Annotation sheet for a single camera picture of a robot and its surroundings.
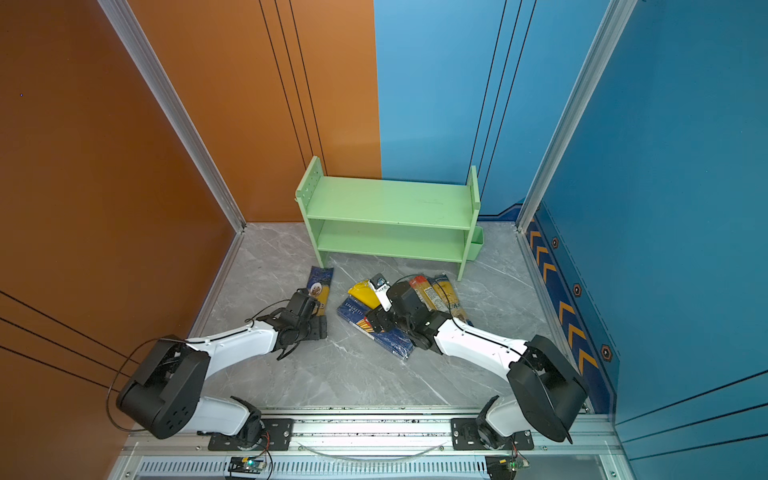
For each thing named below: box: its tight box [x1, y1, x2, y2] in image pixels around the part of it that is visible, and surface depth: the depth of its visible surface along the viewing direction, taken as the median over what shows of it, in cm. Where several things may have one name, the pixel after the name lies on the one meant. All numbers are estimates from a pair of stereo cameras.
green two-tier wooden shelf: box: [295, 156, 485, 281], surface depth 94 cm
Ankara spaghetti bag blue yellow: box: [306, 266, 334, 331], surface depth 101 cm
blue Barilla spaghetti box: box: [337, 296, 415, 360], surface depth 89 cm
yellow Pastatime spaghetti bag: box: [347, 279, 381, 310], surface depth 99 cm
